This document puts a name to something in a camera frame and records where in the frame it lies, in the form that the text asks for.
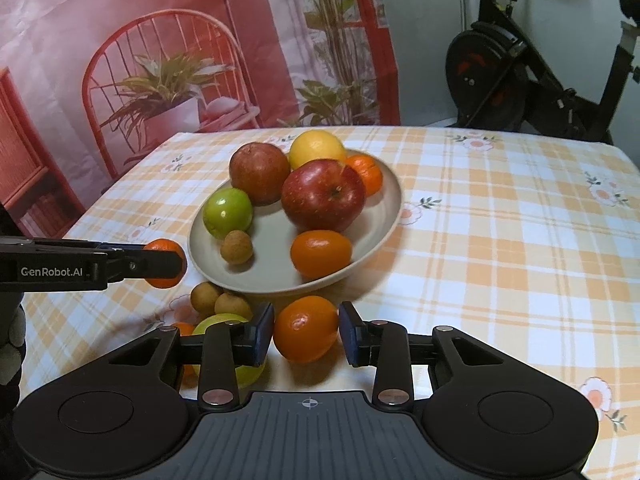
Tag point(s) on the black exercise bike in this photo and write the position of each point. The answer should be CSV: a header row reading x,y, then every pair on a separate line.
x,y
490,75

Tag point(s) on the small green apple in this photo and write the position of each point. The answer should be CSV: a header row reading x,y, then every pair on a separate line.
x,y
227,212

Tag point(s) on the red apple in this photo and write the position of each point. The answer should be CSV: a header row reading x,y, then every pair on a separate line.
x,y
322,195

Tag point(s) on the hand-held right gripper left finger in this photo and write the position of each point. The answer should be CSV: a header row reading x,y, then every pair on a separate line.
x,y
262,335

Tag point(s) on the yellow-green apple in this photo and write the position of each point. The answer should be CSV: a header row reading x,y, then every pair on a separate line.
x,y
215,324

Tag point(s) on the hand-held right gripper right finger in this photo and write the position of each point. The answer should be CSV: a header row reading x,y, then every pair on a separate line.
x,y
350,335

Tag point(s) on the brown-red pomegranate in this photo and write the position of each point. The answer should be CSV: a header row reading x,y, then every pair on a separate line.
x,y
257,172

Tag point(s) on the printed pink backdrop cloth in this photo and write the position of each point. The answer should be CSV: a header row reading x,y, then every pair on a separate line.
x,y
150,35

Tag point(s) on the checked floral tablecloth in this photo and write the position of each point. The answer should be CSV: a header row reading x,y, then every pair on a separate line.
x,y
500,260

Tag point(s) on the yellow lemon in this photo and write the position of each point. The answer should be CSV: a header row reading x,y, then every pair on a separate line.
x,y
316,149

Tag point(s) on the mandarin orange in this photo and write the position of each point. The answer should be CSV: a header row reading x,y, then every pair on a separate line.
x,y
305,330
184,329
369,175
162,245
321,255

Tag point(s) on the beige plate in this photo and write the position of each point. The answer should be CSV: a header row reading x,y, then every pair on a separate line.
x,y
270,270

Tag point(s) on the person's left hand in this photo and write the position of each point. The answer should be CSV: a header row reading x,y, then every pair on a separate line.
x,y
10,350

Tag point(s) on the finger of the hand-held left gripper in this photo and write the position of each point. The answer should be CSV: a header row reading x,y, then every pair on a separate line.
x,y
90,245
150,265

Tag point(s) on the brown longan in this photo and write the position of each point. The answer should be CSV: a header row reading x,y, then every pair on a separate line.
x,y
237,247
205,296
232,306

